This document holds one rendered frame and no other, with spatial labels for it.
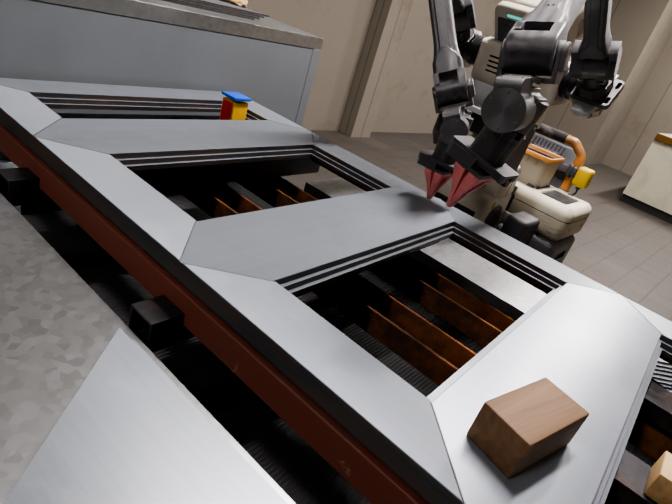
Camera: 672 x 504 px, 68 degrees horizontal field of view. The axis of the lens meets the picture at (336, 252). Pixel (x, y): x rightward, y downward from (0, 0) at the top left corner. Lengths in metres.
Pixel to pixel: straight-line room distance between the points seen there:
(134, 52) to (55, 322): 0.93
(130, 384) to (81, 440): 0.08
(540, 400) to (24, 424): 0.54
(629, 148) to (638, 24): 1.94
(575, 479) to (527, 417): 0.09
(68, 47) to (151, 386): 1.01
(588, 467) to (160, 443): 0.45
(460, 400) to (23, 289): 0.59
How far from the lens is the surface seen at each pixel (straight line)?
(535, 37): 0.76
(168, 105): 1.45
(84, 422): 0.56
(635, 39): 8.46
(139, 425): 0.56
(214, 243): 0.76
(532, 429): 0.56
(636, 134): 9.34
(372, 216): 1.01
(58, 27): 1.42
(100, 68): 1.48
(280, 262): 0.74
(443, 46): 1.17
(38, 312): 0.76
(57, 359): 0.69
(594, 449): 0.68
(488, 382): 0.68
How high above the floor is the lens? 1.21
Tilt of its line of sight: 26 degrees down
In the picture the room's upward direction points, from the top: 18 degrees clockwise
